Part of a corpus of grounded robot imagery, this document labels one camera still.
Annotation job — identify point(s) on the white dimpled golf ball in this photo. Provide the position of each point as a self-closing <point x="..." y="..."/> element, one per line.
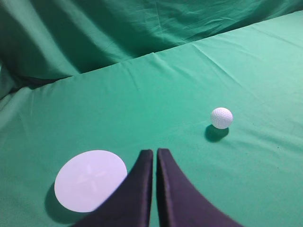
<point x="221" y="118"/>

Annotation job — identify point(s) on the green backdrop curtain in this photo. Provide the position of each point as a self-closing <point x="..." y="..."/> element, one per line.
<point x="42" y="41"/>

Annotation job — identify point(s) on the white round plate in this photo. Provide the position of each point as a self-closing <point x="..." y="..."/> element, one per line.
<point x="88" y="179"/>

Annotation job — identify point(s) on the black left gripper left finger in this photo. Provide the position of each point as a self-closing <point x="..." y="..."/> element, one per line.
<point x="130" y="204"/>

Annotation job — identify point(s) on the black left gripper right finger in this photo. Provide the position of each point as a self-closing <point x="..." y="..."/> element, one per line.
<point x="179" y="203"/>

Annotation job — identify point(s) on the green table cloth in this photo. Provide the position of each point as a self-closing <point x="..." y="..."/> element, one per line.
<point x="252" y="170"/>

